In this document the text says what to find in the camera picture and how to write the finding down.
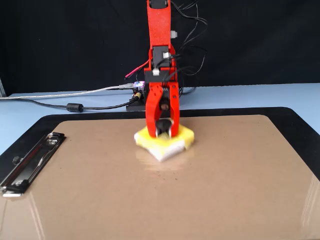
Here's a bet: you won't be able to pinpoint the black servo wire bundle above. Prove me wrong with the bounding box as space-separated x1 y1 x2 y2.
170 0 209 76

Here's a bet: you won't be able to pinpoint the controller board with pink LED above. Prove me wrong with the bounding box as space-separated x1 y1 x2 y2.
131 80 147 92

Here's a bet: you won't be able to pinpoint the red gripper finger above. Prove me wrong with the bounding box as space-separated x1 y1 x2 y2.
145 84 164 139
167 83 181 139

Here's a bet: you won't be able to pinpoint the black rubber mat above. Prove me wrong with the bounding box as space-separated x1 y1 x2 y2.
0 106 320 181

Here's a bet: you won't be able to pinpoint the silver braided USB cable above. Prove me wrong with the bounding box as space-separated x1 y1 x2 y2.
0 83 135 101

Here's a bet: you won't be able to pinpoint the red pink wire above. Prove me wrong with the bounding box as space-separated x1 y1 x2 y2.
124 59 151 80

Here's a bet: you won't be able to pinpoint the brown glossy clipboard board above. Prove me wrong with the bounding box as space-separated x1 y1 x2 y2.
0 114 320 240

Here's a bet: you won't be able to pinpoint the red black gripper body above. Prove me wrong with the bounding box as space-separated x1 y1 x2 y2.
144 66 179 111

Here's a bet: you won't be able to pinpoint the black metal clipboard clip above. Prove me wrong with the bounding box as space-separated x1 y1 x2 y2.
0 131 67 199

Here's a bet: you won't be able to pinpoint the black wires beside base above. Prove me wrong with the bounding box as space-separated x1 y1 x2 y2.
178 85 199 96

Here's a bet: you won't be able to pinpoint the yellow white sponge with knob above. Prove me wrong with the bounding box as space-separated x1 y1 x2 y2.
133 119 196 163

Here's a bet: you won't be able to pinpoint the black power cable with ferrite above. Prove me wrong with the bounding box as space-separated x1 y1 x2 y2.
17 92 142 114

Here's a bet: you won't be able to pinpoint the black backdrop cloth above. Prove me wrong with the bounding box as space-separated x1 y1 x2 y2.
0 0 320 97

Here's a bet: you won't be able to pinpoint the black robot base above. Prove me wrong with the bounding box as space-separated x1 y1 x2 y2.
125 91 149 113

